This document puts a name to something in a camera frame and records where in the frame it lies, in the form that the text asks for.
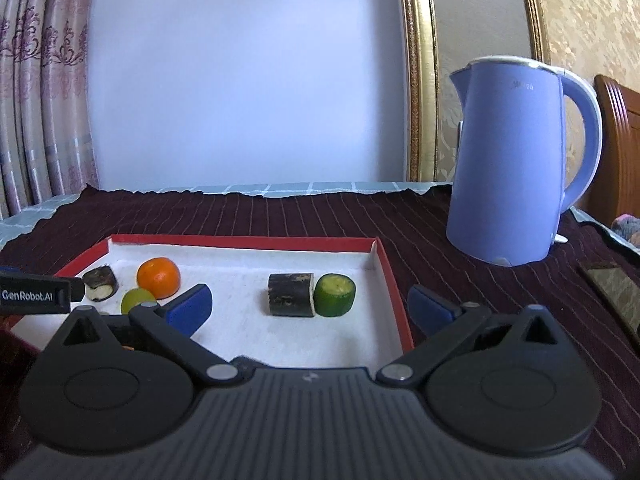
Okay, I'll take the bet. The green cucumber piece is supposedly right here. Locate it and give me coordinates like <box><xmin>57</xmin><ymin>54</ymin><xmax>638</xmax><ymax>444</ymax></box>
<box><xmin>314</xmin><ymin>273</ymin><xmax>356</xmax><ymax>318</ymax></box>

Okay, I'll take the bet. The black sugarcane segment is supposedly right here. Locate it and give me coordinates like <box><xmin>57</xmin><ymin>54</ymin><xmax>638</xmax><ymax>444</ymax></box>
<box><xmin>268</xmin><ymin>273</ymin><xmax>316</xmax><ymax>318</ymax></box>

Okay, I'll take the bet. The green fruit behind mandarin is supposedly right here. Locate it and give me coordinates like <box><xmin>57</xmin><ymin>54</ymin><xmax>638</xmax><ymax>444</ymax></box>
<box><xmin>120</xmin><ymin>287</ymin><xmax>156</xmax><ymax>315</ymax></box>

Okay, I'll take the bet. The orange mandarin far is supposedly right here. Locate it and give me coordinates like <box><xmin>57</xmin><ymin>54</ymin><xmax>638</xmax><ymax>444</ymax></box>
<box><xmin>136</xmin><ymin>257</ymin><xmax>181</xmax><ymax>299</ymax></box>

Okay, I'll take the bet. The dark maroon striped cloth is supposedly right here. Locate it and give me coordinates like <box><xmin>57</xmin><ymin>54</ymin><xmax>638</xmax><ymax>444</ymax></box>
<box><xmin>0</xmin><ymin>183</ymin><xmax>640</xmax><ymax>476</ymax></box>

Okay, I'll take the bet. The blue electric kettle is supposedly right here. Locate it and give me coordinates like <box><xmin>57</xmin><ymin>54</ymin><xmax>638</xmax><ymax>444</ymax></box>
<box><xmin>446</xmin><ymin>55</ymin><xmax>603</xmax><ymax>266</ymax></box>

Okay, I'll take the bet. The pink patterned curtain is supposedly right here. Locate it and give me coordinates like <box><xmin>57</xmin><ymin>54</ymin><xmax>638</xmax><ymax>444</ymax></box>
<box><xmin>0</xmin><ymin>0</ymin><xmax>98</xmax><ymax>218</ymax></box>

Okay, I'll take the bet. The olive patterned cloth strip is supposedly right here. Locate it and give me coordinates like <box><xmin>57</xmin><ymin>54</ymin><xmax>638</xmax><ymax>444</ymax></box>
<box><xmin>578</xmin><ymin>262</ymin><xmax>640</xmax><ymax>341</ymax></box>

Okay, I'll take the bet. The brown wooden headboard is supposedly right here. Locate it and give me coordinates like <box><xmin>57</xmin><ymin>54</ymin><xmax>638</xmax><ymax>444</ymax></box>
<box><xmin>587</xmin><ymin>75</ymin><xmax>640</xmax><ymax>226</ymax></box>

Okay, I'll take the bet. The gold picture frame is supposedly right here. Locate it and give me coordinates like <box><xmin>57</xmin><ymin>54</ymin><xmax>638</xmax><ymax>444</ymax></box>
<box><xmin>399</xmin><ymin>0</ymin><xmax>551</xmax><ymax>182</ymax></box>

